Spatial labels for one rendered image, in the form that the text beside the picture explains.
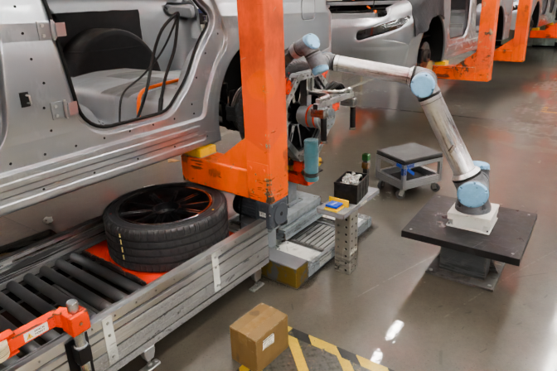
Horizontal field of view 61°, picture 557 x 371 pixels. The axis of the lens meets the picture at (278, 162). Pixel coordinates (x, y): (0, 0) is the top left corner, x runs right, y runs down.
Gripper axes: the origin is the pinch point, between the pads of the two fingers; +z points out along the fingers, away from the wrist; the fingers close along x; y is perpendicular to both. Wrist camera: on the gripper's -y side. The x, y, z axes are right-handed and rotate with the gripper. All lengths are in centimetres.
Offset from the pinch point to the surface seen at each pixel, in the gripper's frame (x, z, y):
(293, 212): -81, 31, -36
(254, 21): 28, -45, -31
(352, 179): -72, -25, -28
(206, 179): -23, 29, -67
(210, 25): 40.9, 6.0, -12.1
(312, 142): -47, -6, -18
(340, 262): -109, -2, -56
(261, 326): -73, -29, -125
